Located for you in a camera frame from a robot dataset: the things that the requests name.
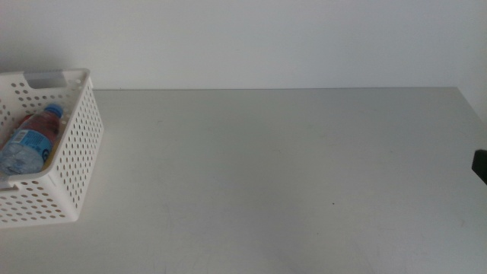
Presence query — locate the clear water bottle blue cap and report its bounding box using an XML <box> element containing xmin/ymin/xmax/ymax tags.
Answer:
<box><xmin>0</xmin><ymin>104</ymin><xmax>65</xmax><ymax>177</ymax></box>

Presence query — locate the red soda can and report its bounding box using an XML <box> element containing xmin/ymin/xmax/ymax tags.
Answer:
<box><xmin>17</xmin><ymin>112</ymin><xmax>62</xmax><ymax>145</ymax></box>

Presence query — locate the white perforated plastic basket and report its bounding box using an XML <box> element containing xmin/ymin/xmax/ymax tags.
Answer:
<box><xmin>0</xmin><ymin>68</ymin><xmax>105</xmax><ymax>229</ymax></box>

